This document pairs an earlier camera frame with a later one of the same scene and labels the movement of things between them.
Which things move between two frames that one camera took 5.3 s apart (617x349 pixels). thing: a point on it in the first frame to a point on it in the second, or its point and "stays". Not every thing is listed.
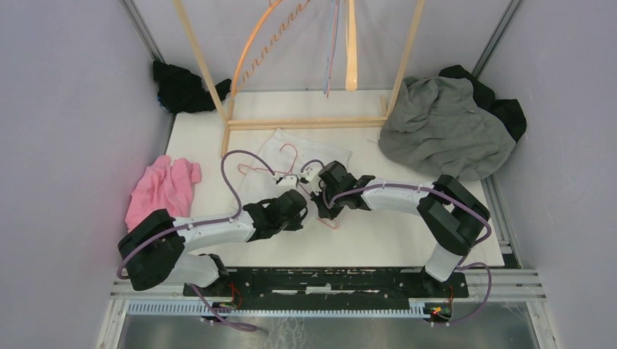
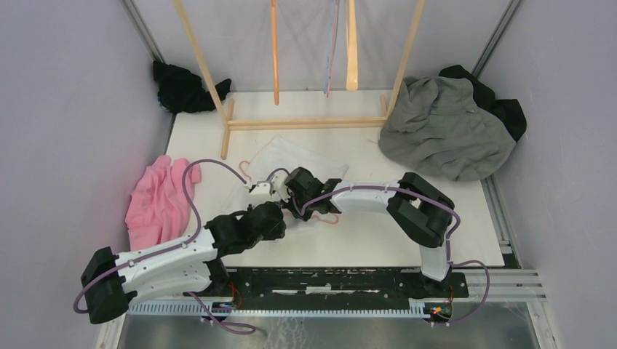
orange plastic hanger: [269, 44] to [275, 51]
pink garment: [166, 185] stays
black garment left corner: [180, 91] stays
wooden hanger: [351, 75] stays
